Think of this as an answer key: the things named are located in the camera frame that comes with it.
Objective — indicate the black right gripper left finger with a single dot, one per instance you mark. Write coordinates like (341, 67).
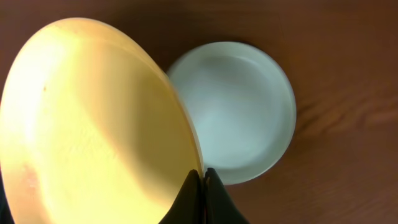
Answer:
(188, 206)

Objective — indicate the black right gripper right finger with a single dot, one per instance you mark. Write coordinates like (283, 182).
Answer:
(220, 208)

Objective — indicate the white plate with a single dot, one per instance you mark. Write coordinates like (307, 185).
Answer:
(241, 104)

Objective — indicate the yellow plate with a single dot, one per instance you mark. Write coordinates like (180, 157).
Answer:
(91, 129)

